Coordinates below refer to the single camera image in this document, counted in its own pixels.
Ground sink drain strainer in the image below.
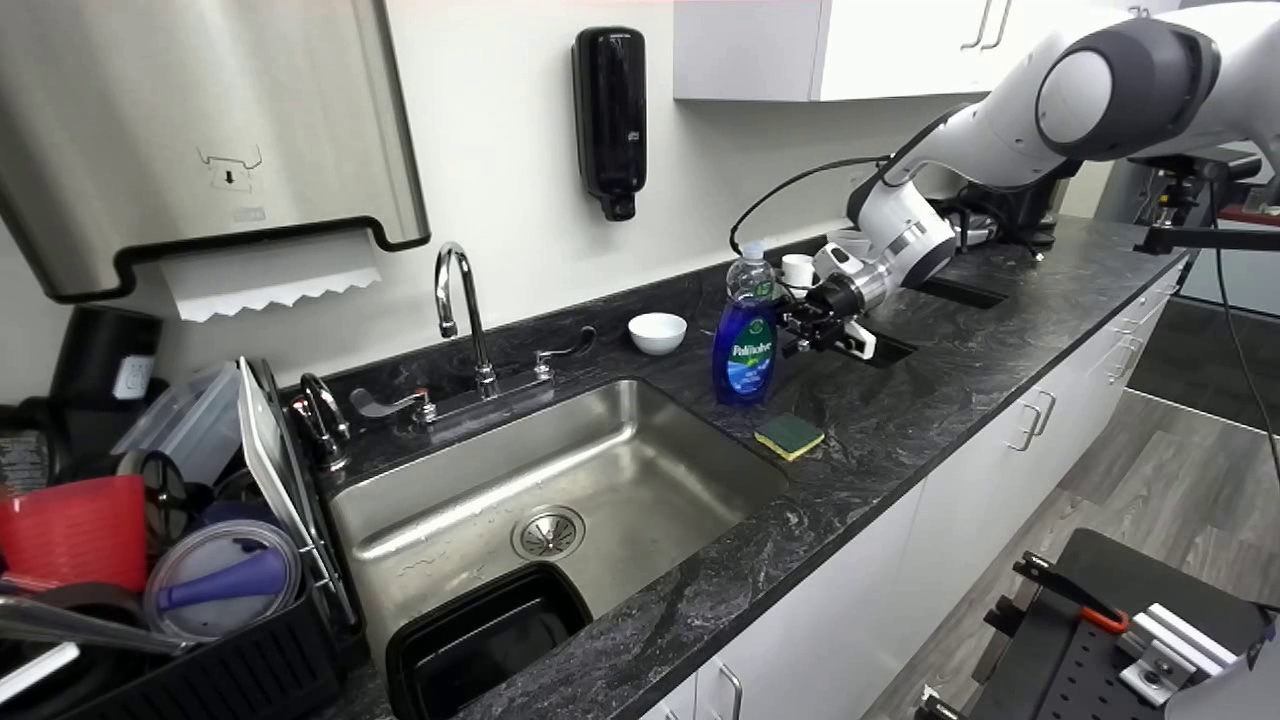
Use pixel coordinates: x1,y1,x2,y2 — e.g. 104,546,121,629
510,504,589,559

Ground yellow green sponge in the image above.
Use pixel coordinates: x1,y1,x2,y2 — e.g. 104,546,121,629
755,417,823,461

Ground countertop trash opening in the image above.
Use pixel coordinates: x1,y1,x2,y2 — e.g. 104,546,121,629
798,329,913,368

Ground black orange pliers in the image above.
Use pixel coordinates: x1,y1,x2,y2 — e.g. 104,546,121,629
1013,553,1130,637

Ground black plastic food tray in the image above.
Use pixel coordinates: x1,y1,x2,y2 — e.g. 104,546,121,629
385,565,591,720

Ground chrome faucet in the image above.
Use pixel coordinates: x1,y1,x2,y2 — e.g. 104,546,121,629
348,240,557,424

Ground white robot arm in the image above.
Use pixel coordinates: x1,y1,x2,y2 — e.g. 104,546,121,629
777,0,1280,360

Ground black wall soap dispenser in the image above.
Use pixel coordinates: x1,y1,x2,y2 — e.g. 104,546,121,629
570,23,646,218

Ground stainless steel sink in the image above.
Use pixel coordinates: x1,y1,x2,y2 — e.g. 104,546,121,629
326,381,783,655

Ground black dish rack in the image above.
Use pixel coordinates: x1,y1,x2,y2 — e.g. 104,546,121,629
0,356,352,720

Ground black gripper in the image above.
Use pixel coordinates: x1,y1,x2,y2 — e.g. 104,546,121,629
778,240,892,342

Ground steel paper towel dispenser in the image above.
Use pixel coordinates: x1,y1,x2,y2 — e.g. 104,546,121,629
0,0,430,303

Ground small white bowl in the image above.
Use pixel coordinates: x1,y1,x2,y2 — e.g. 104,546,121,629
626,313,689,356

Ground white upper cabinet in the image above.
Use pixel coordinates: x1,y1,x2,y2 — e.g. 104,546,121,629
672,0,1176,104

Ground blue dish soap bottle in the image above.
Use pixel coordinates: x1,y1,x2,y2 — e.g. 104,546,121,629
713,251,777,405

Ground red plastic container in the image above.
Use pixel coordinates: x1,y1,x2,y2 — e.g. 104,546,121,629
0,477,149,593

